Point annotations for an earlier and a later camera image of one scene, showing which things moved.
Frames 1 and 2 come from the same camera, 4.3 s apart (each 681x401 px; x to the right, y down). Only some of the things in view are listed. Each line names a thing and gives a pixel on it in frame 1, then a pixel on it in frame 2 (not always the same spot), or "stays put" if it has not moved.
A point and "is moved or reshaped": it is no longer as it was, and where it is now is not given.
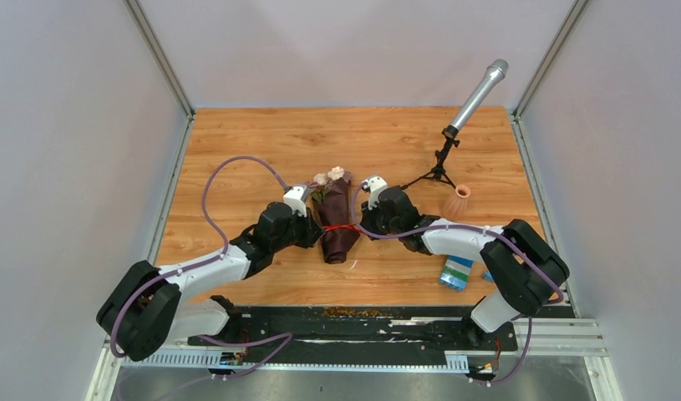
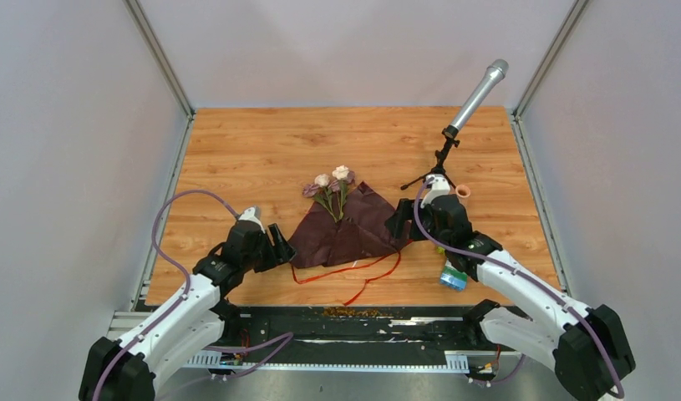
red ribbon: x=337 y=226 → x=355 y=269
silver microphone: x=493 y=74 stays put
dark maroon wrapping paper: x=332 y=204 is moved or reshaped
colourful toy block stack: x=456 y=272 stays put
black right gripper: x=368 y=220 → x=404 y=211
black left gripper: x=312 y=230 → x=282 y=251
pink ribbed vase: x=455 y=206 stays put
